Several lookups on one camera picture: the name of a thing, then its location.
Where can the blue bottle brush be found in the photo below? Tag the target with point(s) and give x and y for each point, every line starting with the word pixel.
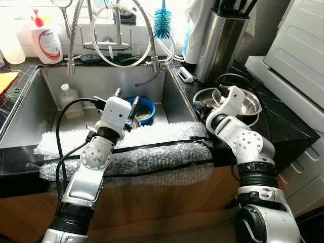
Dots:
pixel 162 25

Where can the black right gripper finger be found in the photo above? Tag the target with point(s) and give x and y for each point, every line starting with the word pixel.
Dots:
pixel 198 105

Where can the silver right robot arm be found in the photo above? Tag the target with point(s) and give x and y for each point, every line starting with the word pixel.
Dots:
pixel 253 147

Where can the bubble wrap sheet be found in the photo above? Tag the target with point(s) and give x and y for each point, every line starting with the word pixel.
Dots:
pixel 162 134

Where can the blue bowl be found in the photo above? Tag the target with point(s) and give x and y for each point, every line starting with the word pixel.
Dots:
pixel 147 109

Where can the steel knife block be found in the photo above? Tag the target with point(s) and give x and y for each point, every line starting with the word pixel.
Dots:
pixel 220 48

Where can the clear glass bottle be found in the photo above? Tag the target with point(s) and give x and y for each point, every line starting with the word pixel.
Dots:
pixel 68 98

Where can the white appliance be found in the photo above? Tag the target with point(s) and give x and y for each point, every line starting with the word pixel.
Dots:
pixel 298 45

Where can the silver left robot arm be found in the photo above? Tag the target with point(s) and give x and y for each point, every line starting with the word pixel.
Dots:
pixel 81 192

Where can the white bottle blue label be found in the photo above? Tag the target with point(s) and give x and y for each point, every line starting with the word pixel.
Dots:
pixel 195 30

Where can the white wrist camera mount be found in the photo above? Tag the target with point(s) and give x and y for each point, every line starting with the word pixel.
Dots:
pixel 115 111
pixel 234 98

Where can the large steel plate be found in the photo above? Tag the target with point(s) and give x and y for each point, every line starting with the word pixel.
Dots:
pixel 253 120

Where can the dark scouring pad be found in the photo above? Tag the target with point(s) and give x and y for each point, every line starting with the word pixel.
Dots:
pixel 89 59

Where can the translucent plastic bottle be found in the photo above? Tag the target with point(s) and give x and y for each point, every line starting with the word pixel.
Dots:
pixel 11 48

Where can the chrome faucet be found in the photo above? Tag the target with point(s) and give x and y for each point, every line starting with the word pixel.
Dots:
pixel 109 44

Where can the small white clip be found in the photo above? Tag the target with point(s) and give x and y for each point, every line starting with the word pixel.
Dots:
pixel 185 75

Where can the green sponge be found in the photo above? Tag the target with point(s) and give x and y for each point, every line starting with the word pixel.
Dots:
pixel 129 59

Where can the steel kitchen sink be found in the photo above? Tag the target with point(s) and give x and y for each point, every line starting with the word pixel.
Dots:
pixel 101 78

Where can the yellow cloth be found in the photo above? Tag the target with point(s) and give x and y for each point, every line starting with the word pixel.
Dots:
pixel 6 81

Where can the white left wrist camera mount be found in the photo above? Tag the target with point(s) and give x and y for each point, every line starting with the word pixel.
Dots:
pixel 115 111

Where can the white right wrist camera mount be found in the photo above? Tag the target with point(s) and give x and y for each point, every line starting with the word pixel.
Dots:
pixel 234 98

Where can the thin chrome gooseneck tap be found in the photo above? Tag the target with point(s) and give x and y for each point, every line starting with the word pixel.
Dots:
pixel 66 23

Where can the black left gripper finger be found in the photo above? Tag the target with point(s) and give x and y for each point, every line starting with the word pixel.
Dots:
pixel 135 107
pixel 117 93

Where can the white soap bottle red pump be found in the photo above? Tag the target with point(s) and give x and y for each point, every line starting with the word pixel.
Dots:
pixel 46 46

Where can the wooden cabinet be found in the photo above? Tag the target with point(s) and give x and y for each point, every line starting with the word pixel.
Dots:
pixel 167 212

